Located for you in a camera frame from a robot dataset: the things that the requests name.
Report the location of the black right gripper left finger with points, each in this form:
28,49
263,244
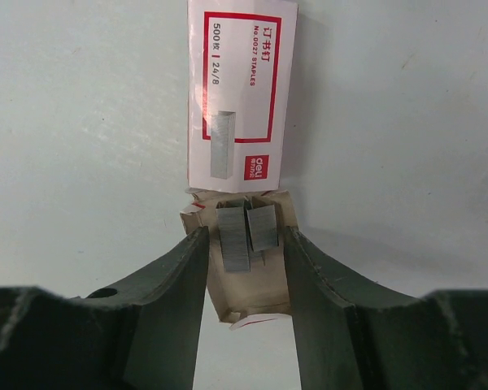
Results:
140,332

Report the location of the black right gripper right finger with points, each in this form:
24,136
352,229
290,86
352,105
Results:
352,333

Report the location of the grey staple strip short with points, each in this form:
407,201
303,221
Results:
262,222

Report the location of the grey staple strip long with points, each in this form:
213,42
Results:
231,220

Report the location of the red white staple box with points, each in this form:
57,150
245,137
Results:
240,60

